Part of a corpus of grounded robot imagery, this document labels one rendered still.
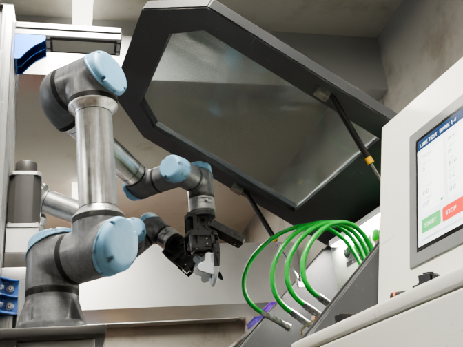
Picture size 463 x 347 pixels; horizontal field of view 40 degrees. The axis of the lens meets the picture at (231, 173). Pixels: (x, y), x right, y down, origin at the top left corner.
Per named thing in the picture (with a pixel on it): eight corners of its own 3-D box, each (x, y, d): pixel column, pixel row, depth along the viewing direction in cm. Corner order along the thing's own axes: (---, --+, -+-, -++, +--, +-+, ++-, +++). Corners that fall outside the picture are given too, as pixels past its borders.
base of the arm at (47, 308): (11, 331, 130) (14, 284, 134) (16, 345, 143) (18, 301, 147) (88, 328, 133) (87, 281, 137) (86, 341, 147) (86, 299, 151)
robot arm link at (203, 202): (209, 205, 190) (218, 195, 184) (211, 219, 189) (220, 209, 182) (185, 204, 188) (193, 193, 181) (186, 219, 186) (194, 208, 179)
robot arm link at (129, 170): (12, 107, 155) (134, 213, 187) (45, 91, 150) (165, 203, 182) (24, 74, 162) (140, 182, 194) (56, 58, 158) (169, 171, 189)
